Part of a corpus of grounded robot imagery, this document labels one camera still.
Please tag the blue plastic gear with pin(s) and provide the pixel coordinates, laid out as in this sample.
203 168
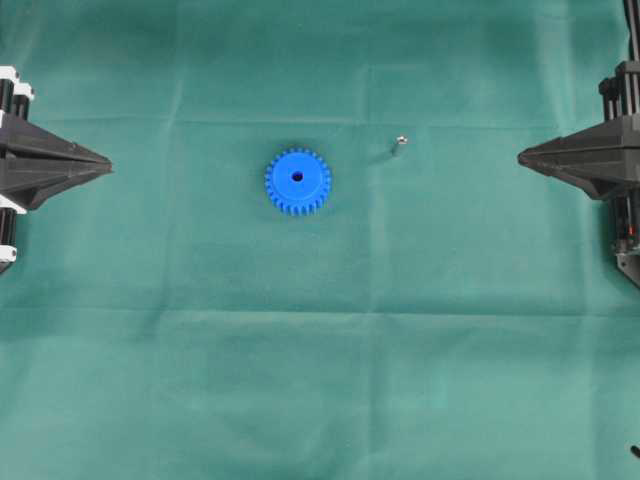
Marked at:
298 181

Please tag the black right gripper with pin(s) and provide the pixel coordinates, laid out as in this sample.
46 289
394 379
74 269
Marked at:
620 95

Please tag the green table cloth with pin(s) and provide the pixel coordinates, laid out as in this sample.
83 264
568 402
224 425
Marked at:
447 314

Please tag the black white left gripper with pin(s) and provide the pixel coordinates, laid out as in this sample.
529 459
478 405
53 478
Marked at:
27 184

